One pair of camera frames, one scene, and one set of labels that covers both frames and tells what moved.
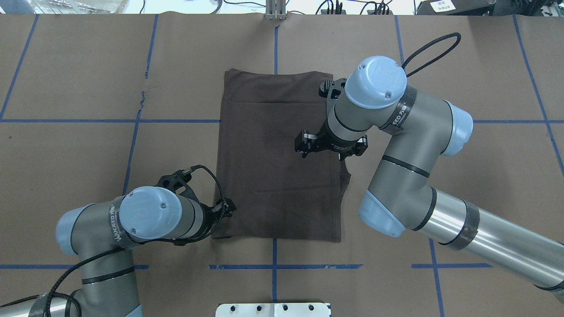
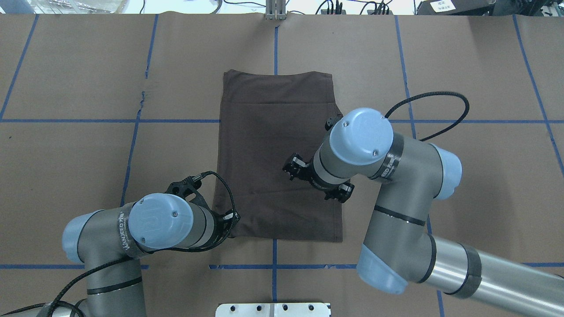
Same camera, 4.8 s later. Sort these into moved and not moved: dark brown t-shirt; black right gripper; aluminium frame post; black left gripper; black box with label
Moved: black right gripper; black left gripper
Not moved: aluminium frame post; dark brown t-shirt; black box with label
